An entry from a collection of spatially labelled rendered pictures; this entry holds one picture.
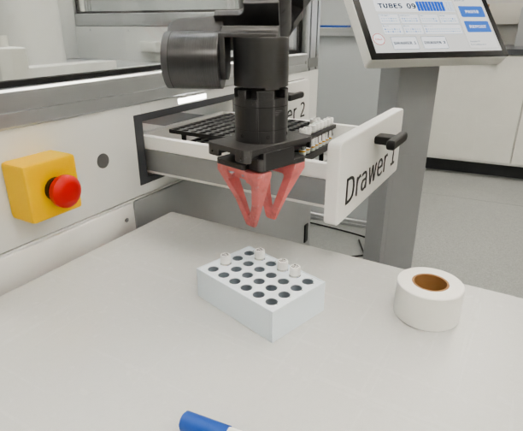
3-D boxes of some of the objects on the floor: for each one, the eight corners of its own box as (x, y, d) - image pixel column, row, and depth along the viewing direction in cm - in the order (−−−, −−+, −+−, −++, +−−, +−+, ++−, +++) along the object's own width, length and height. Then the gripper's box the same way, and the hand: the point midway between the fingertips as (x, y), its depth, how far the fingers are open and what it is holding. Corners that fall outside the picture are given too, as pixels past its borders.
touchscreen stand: (477, 322, 177) (538, 38, 137) (374, 347, 163) (410, 38, 124) (400, 262, 220) (431, 33, 181) (314, 279, 207) (327, 34, 168)
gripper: (247, 93, 43) (249, 244, 49) (317, 84, 49) (311, 218, 55) (202, 87, 47) (208, 226, 53) (272, 79, 54) (271, 203, 60)
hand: (261, 215), depth 54 cm, fingers open, 3 cm apart
